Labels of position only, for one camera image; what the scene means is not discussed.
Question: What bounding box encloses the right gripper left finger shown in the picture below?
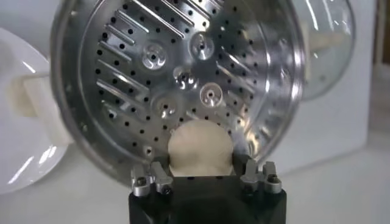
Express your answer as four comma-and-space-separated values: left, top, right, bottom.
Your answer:
130, 160, 174, 198

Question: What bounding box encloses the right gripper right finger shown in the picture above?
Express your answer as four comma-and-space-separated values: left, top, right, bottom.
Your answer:
240, 158, 283, 195

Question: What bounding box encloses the white steamed baozi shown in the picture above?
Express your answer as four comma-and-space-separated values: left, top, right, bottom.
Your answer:
167, 119, 235, 177

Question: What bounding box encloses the glass lid with cream handle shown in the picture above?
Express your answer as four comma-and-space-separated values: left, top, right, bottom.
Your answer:
292, 0, 356, 101

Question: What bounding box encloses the stainless steel steamer basket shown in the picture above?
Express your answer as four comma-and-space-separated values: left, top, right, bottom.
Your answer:
50, 0, 305, 186

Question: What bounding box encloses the white round plate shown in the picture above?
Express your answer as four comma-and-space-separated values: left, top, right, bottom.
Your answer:
0, 27, 69, 195

